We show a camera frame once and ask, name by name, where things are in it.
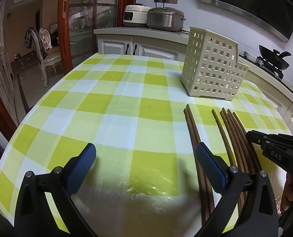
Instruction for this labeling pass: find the white rice cooker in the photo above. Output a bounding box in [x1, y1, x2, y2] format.
[123, 4, 151, 27]

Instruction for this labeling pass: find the white carved chair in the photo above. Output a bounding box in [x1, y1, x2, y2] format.
[32, 28, 63, 82]

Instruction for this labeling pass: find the brown wooden chopstick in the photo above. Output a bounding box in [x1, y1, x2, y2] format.
[211, 109, 236, 168]
[220, 111, 244, 171]
[186, 104, 215, 215]
[222, 107, 249, 172]
[228, 109, 258, 171]
[226, 114, 254, 172]
[183, 109, 207, 228]
[233, 112, 263, 170]

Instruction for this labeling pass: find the black gas stove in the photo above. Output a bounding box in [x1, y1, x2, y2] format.
[256, 56, 285, 79]

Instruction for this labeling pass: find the red wooden door frame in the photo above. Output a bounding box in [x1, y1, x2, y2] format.
[0, 59, 19, 141]

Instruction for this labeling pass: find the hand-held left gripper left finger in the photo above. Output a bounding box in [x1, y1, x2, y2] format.
[14, 143, 98, 237]

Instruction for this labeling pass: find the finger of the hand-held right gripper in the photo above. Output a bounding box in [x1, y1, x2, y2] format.
[261, 144, 293, 175]
[246, 130, 293, 147]

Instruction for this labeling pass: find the black wok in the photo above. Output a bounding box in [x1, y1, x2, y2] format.
[259, 45, 292, 71]

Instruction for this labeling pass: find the green checked tablecloth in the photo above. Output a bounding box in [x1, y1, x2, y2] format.
[0, 53, 289, 237]

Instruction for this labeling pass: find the dark cloth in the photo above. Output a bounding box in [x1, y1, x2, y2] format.
[24, 27, 42, 50]

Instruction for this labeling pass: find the cream perforated plastic utensil basket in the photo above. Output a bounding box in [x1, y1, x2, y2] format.
[180, 26, 250, 101]

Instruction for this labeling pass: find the glass sliding door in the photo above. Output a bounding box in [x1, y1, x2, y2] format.
[58, 0, 138, 68]

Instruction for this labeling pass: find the person's right hand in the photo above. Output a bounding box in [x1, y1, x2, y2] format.
[281, 173, 293, 212]

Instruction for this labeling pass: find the silver electric cooker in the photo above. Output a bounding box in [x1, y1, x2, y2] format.
[146, 7, 186, 32]

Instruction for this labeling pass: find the dark wooden side table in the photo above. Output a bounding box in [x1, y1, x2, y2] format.
[12, 51, 39, 72]

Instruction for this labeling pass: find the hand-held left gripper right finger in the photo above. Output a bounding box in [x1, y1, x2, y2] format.
[196, 142, 279, 237]

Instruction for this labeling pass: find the black range hood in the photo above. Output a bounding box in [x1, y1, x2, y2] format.
[200, 0, 293, 43]

